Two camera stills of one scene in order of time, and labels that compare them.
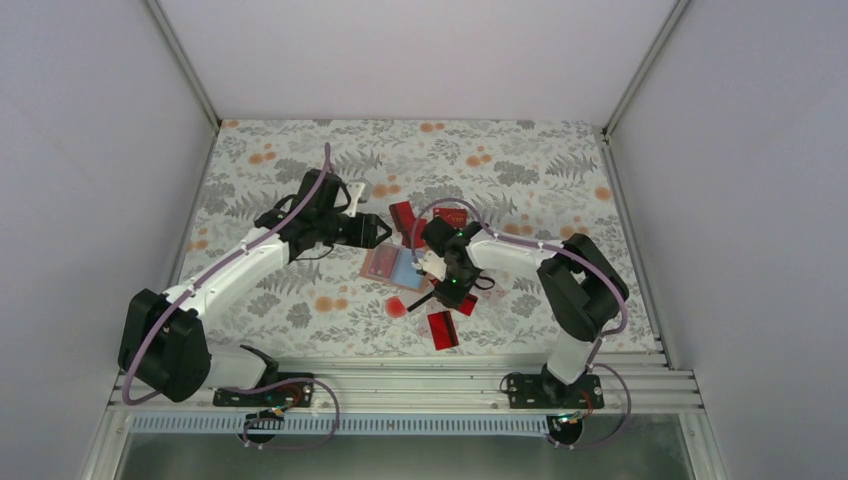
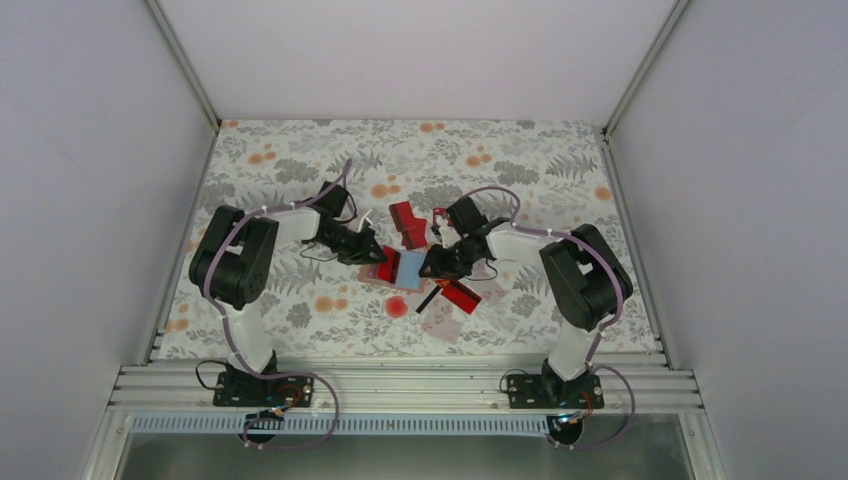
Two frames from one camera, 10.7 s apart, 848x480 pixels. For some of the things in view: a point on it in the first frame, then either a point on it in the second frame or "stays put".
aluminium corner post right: [645, 67] stays put
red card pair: [404, 218] stays put
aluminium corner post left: [183, 65] stays put
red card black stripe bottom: [443, 330] -> [388, 270]
